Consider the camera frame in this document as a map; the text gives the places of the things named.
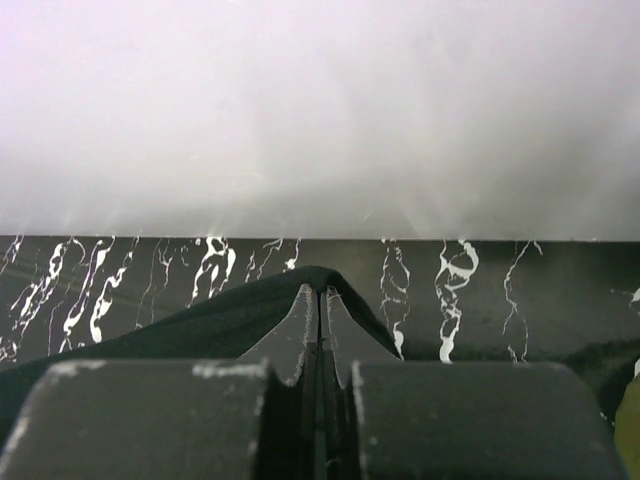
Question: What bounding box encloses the black t-shirt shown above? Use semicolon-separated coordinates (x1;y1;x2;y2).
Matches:
1;266;398;442

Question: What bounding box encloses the black marbled table mat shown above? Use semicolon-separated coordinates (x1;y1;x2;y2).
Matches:
1;235;639;420

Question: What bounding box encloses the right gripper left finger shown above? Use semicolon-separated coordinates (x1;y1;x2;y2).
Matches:
1;285;319;479

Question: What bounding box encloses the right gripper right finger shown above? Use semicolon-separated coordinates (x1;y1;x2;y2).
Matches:
320;289;625;479

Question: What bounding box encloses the olive green plastic bin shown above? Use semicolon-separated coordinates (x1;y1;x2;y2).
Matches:
614;375;640;479

